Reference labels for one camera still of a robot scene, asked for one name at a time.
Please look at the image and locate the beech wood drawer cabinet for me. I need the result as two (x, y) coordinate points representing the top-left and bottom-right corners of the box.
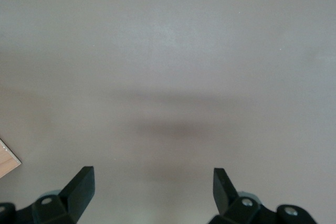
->
(0, 137), (23, 180)

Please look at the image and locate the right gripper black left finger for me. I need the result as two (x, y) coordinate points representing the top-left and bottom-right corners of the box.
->
(0, 166), (96, 224)

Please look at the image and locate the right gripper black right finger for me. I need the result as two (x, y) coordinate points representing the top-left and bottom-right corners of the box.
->
(209, 167), (316, 224)

